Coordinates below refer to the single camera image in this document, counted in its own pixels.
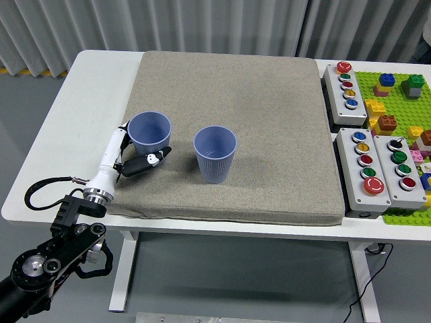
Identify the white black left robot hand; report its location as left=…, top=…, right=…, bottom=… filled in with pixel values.
left=84, top=120, right=172, bottom=196

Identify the blue ribbed cup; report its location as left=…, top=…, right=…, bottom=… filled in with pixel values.
left=127, top=111, right=173, bottom=159
left=193, top=125, right=238, bottom=184

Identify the white table leg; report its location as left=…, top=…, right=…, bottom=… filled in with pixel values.
left=108, top=230, right=141, bottom=312
left=348, top=242, right=382, bottom=323

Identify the yellow black floor tape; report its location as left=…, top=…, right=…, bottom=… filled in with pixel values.
left=0, top=66, right=70, bottom=76

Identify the grey pleated curtain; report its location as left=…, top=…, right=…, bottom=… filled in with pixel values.
left=0, top=0, right=431, bottom=77

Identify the grey-brown mat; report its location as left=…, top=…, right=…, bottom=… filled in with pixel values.
left=98, top=50, right=347, bottom=227

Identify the grey five-button box, slim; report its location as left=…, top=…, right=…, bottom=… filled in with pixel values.
left=323, top=61, right=368, bottom=127

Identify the grey five-button box, large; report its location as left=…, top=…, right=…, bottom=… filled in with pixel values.
left=335, top=127, right=393, bottom=213

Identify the large yellow block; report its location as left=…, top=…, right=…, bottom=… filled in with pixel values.
left=364, top=98, right=386, bottom=119

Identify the blue yellow pink block stack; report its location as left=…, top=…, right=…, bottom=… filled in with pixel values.
left=372, top=73, right=397, bottom=98

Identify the green brick baseplate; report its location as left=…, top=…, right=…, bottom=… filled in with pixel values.
left=354, top=70, right=431, bottom=226

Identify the green grey block stack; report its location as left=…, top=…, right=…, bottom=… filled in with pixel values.
left=400, top=74, right=426, bottom=100

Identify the brown pink block stack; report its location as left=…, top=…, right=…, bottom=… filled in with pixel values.
left=409, top=129, right=431, bottom=165

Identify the grey box with selector switch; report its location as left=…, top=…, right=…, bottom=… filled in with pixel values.
left=372, top=135, right=428, bottom=209

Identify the black floor cable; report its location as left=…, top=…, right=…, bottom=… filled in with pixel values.
left=343, top=242, right=394, bottom=323

